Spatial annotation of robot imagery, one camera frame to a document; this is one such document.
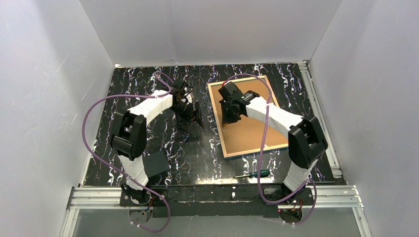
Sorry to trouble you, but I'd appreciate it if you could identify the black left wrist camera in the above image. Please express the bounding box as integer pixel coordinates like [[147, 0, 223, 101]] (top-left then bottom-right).
[[170, 80, 194, 100]]

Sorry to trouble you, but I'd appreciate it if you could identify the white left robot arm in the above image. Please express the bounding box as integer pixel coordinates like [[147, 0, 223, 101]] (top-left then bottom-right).
[[111, 90, 203, 197]]

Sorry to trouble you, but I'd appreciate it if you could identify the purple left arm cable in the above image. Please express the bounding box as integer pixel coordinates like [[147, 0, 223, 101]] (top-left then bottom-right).
[[81, 71, 176, 234]]

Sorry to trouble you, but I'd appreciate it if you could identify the aluminium front rail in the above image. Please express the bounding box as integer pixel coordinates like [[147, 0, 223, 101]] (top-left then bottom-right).
[[61, 185, 371, 237]]

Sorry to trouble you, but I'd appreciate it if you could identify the green handled screwdriver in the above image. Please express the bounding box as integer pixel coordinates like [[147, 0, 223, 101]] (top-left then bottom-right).
[[233, 169, 270, 178]]

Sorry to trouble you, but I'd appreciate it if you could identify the black square pad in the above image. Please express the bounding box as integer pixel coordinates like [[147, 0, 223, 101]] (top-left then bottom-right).
[[143, 151, 170, 178]]

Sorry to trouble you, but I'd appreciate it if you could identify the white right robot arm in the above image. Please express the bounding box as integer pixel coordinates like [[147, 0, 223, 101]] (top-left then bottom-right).
[[218, 82, 328, 204]]

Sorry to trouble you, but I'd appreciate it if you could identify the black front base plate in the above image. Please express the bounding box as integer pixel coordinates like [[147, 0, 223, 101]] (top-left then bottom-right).
[[119, 184, 303, 219]]

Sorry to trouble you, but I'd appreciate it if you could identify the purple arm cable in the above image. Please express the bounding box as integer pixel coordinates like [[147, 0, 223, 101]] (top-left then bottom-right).
[[81, 71, 176, 234], [221, 73, 318, 226]]

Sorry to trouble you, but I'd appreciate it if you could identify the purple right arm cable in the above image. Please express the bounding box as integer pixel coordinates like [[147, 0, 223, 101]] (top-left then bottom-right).
[[221, 73, 318, 226]]

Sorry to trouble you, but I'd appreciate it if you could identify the aluminium right side rail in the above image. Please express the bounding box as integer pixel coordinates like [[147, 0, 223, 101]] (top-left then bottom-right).
[[297, 61, 343, 178]]

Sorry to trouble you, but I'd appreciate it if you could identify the blue picture frame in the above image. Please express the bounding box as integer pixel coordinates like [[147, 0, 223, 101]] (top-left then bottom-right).
[[208, 75, 272, 159]]

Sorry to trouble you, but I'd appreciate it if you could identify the aluminium rail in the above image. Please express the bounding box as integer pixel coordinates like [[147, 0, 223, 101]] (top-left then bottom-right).
[[61, 185, 371, 237], [297, 61, 343, 178]]

